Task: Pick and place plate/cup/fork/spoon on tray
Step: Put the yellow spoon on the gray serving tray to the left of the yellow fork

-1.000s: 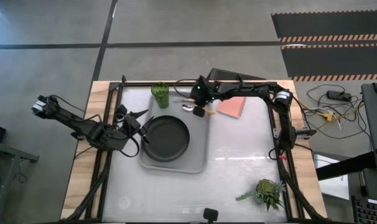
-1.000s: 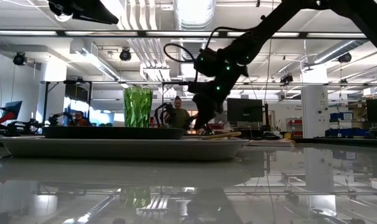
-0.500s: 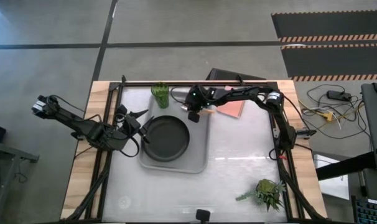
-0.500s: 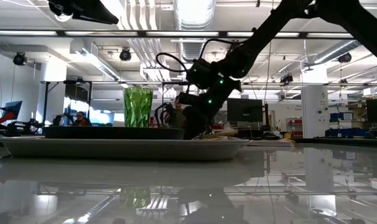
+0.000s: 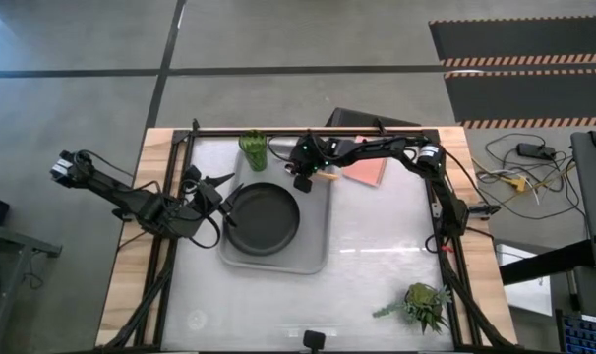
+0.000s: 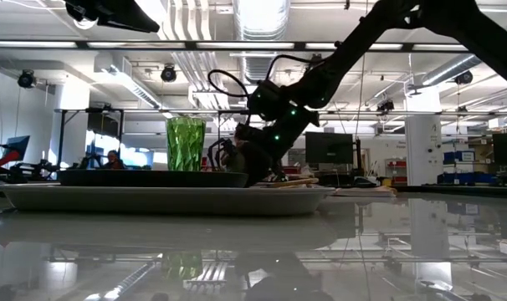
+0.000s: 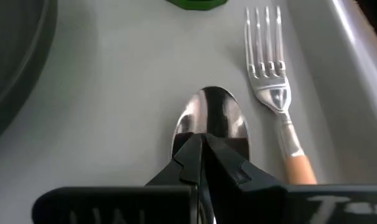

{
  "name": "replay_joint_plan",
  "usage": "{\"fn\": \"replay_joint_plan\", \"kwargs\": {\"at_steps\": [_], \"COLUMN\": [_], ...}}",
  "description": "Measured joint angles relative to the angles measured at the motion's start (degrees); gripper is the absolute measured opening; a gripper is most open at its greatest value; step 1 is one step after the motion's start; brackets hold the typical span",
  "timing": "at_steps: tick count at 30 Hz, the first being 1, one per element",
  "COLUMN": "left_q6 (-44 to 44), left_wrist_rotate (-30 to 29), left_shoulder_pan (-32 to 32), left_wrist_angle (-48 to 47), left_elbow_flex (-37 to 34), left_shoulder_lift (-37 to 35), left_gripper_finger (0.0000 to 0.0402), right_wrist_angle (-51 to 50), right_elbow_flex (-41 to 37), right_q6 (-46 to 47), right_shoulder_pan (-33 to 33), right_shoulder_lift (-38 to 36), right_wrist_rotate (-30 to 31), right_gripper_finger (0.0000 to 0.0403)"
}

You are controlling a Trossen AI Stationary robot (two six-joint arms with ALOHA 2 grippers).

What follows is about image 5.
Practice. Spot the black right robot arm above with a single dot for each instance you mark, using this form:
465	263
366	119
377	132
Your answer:
445	196

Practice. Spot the small black table camera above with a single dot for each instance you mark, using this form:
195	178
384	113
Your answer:
314	340

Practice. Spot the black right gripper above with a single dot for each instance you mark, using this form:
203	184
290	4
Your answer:
305	157

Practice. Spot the white box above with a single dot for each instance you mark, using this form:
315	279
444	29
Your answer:
524	290

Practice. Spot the green ribbed plastic cup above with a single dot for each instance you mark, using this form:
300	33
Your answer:
253	152

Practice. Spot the black round plate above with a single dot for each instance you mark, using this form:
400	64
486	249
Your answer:
263	218

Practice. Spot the grey plastic tray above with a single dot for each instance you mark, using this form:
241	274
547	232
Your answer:
313	231

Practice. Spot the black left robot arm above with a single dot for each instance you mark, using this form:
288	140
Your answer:
131	196

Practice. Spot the blue backlit keyboard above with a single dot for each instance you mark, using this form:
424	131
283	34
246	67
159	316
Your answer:
585	336

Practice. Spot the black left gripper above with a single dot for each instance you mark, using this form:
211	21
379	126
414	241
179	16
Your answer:
204	199

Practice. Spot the wooden utensil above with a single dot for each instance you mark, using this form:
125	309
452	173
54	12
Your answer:
330	175

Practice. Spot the black hazard-striped floor mat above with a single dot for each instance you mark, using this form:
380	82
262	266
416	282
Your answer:
529	96
524	37

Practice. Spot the black power adapter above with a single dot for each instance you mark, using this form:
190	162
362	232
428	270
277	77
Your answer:
536	151

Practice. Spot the grey side desk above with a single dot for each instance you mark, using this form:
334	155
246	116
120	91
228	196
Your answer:
13	246

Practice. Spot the artificial green potted plant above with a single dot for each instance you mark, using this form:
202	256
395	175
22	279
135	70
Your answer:
423	305

